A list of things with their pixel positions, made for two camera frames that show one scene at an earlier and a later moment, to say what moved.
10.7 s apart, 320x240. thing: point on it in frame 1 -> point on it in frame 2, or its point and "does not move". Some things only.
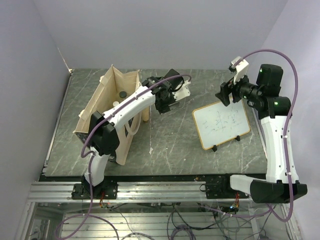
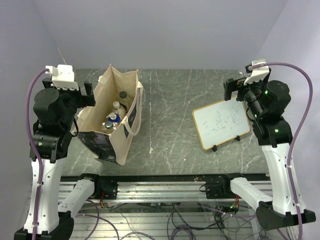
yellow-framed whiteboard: [217, 123] does not move
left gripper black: [165, 108] -> [84, 100]
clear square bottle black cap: [123, 94] does not move
